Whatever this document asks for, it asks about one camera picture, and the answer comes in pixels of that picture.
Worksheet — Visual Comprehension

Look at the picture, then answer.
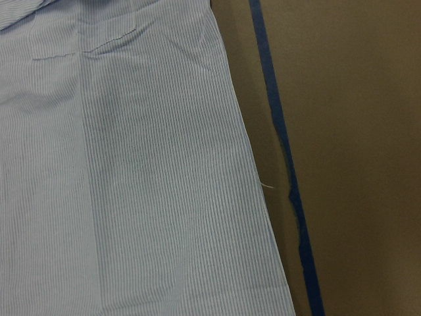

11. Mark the light blue striped shirt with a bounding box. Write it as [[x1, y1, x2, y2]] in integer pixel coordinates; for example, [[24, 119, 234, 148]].
[[1, 1, 295, 315]]

